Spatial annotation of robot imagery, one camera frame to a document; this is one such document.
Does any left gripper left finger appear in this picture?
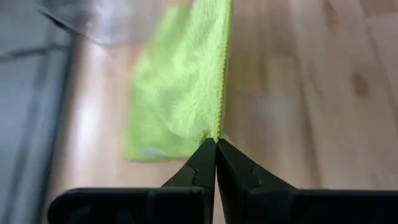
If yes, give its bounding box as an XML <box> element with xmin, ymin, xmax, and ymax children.
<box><xmin>48</xmin><ymin>138</ymin><xmax>217</xmax><ymax>224</ymax></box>

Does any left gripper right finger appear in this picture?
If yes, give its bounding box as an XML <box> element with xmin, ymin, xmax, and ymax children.
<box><xmin>216</xmin><ymin>138</ymin><xmax>398</xmax><ymax>224</ymax></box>

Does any green microfiber towel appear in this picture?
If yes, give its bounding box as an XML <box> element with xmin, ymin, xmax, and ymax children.
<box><xmin>123</xmin><ymin>0</ymin><xmax>234</xmax><ymax>162</ymax></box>

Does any clear plastic bin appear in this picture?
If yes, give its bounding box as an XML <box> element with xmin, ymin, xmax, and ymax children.
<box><xmin>35</xmin><ymin>0</ymin><xmax>178</xmax><ymax>47</ymax></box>

